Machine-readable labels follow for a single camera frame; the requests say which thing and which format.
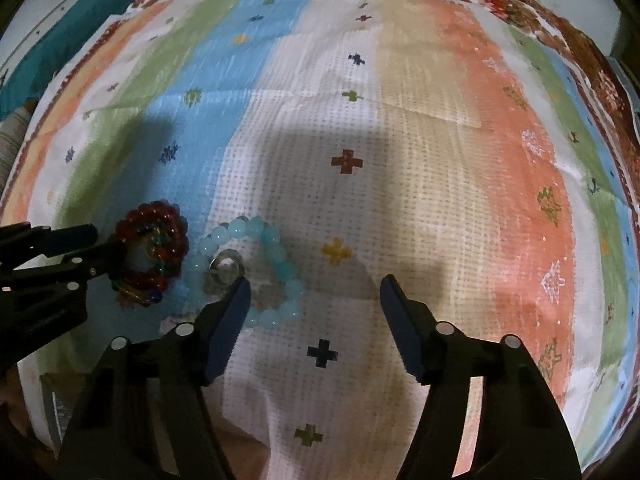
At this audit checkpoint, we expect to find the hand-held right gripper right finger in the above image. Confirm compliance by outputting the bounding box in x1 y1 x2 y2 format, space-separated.
379 275 583 480

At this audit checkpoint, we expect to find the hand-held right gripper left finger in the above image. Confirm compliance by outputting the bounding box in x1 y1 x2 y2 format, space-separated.
52 279 252 480

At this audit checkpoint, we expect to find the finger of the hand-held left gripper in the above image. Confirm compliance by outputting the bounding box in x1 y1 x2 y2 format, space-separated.
0 241 127 295
0 222 99 268

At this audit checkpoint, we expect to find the multicoloured bead bracelet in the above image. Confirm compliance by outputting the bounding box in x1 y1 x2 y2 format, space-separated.
115 224 169 307

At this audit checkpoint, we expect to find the silver ring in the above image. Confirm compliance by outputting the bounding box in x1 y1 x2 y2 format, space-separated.
207 253 246 289

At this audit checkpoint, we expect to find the dark red bead bracelet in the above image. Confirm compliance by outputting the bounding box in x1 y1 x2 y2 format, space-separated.
114 201 191 292

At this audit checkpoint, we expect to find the light blue bead bracelet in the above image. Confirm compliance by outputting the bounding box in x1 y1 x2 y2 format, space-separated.
186 216 306 334

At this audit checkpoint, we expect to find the grey striped cloth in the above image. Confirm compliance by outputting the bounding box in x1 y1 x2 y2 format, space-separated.
0 104 32 188

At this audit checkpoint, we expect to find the colourful striped mat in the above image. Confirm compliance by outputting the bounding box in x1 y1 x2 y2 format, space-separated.
0 0 640 466

